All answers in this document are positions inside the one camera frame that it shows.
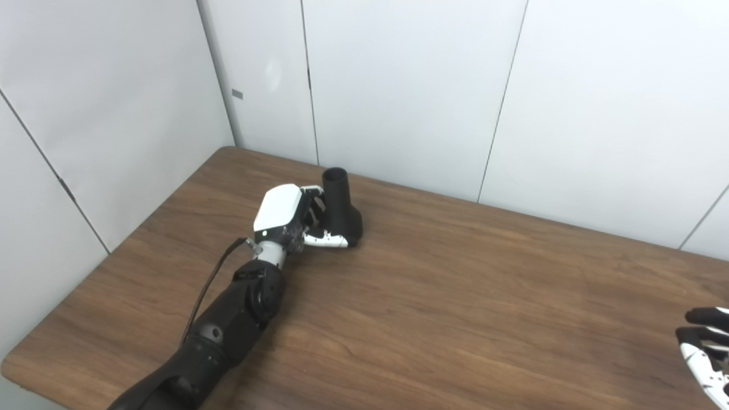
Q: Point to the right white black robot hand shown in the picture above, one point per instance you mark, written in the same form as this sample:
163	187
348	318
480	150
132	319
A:
709	350

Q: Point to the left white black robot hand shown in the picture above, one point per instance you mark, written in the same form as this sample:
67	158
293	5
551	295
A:
279	210

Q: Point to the black funnel-shaped nozzle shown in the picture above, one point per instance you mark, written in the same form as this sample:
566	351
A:
342	210

